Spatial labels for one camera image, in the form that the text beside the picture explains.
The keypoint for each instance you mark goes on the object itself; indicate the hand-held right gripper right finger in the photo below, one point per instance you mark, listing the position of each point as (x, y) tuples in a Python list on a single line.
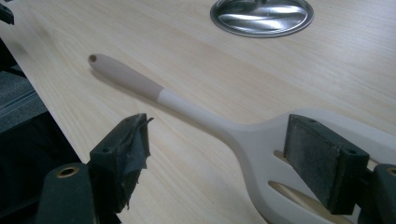
[(323, 161)]

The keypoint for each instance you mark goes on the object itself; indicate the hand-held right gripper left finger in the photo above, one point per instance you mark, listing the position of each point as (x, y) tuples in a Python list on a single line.
[(116, 174)]

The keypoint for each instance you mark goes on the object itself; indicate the white slotted spatula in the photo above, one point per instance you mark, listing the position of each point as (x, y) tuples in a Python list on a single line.
[(249, 146)]

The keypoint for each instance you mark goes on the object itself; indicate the round metal plate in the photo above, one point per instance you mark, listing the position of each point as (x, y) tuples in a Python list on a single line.
[(261, 17)]

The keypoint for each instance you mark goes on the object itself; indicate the dark object at table edge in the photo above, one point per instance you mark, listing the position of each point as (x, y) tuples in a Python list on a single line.
[(6, 14)]

